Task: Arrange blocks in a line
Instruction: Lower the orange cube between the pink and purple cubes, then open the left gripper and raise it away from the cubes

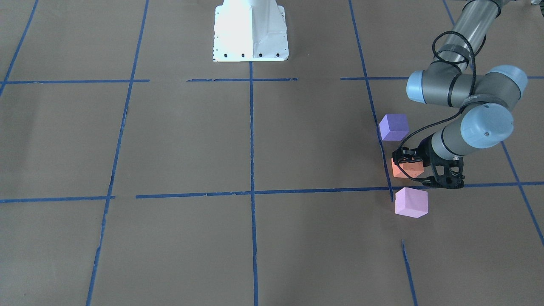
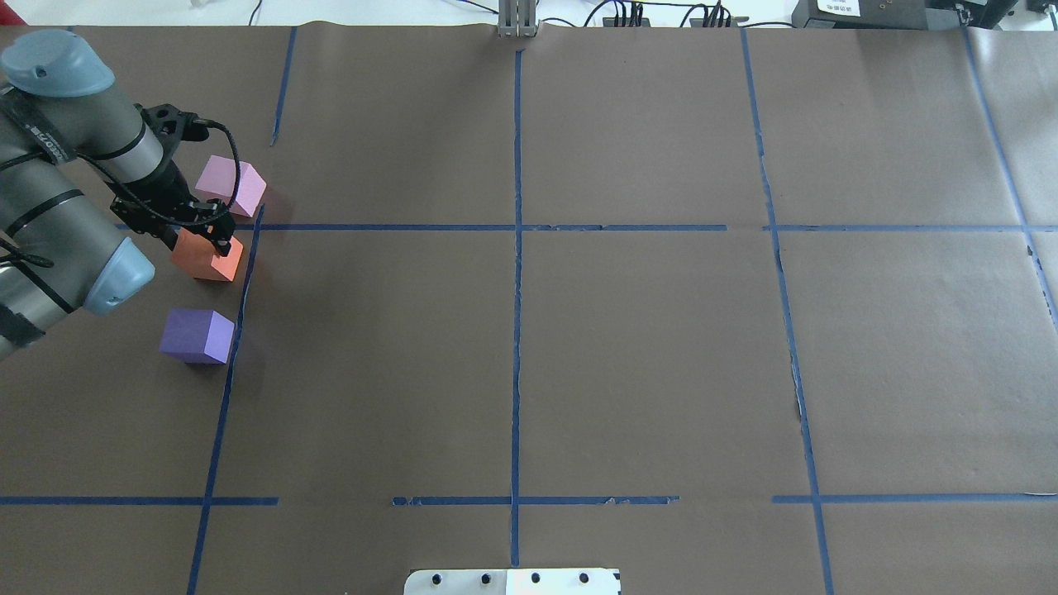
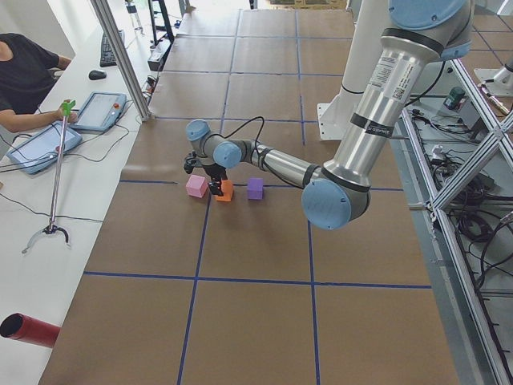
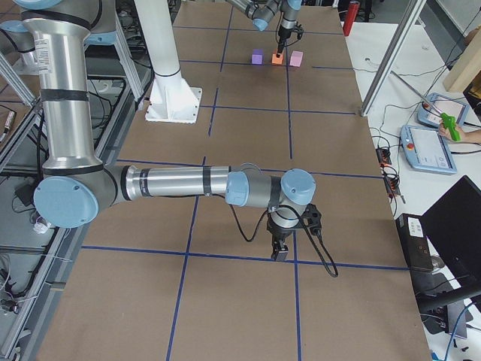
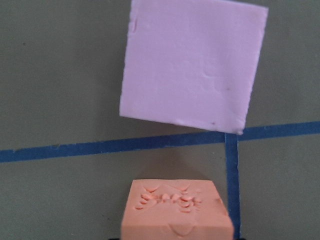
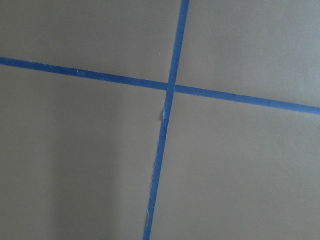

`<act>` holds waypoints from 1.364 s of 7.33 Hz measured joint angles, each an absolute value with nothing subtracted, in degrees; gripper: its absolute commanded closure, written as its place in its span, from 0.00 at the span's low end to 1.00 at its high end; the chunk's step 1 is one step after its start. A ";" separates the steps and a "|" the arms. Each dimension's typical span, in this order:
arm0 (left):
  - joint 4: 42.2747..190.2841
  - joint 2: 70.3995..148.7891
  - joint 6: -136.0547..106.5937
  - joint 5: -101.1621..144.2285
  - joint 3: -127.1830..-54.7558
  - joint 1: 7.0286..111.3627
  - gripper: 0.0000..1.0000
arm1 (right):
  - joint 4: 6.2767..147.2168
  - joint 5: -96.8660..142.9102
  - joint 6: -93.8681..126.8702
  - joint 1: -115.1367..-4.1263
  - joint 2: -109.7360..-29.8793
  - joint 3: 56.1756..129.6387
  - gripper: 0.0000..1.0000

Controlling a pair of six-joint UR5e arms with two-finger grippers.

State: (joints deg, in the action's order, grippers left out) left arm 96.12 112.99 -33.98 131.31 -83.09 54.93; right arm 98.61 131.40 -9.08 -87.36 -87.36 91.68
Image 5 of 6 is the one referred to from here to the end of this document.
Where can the orange foam cube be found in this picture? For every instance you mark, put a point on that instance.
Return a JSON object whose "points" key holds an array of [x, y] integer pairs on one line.
{"points": [[175, 209]]}

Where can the light pink foam cube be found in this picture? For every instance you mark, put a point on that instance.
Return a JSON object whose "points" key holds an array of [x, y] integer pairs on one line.
{"points": [[192, 62]]}

